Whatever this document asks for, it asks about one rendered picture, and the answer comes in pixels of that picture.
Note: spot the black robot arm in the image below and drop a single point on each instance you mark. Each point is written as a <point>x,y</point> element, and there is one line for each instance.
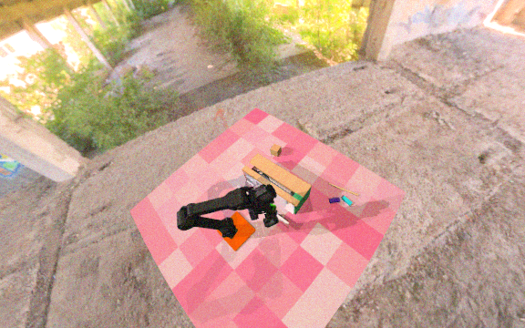
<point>191,215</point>

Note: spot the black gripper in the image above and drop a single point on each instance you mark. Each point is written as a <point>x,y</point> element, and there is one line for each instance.
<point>270,215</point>

